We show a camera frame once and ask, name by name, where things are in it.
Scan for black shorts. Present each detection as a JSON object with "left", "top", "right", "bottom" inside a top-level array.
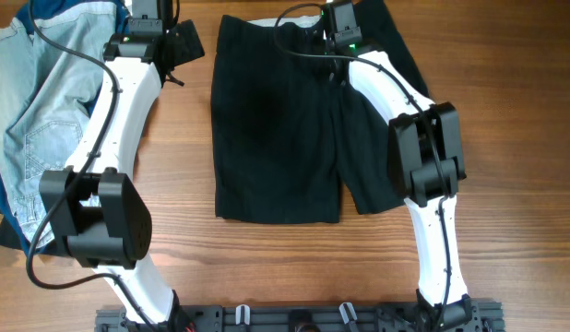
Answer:
[{"left": 210, "top": 16, "right": 402, "bottom": 224}]

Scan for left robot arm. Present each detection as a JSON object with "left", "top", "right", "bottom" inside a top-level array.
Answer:
[{"left": 40, "top": 1, "right": 204, "bottom": 331}]

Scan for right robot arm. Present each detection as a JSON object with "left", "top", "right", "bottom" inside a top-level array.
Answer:
[{"left": 321, "top": 1, "right": 473, "bottom": 331}]

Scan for light denim shorts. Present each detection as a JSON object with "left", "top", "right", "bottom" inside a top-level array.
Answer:
[{"left": 0, "top": 1, "right": 125, "bottom": 250}]

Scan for blue t-shirt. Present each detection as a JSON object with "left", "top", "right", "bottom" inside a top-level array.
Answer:
[{"left": 0, "top": 0, "right": 148, "bottom": 257}]

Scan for dark garment under pile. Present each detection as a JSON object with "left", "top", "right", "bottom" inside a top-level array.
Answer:
[{"left": 0, "top": 193, "right": 46, "bottom": 255}]

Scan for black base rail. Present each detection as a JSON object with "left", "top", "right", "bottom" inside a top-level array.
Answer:
[{"left": 94, "top": 300, "right": 506, "bottom": 332}]

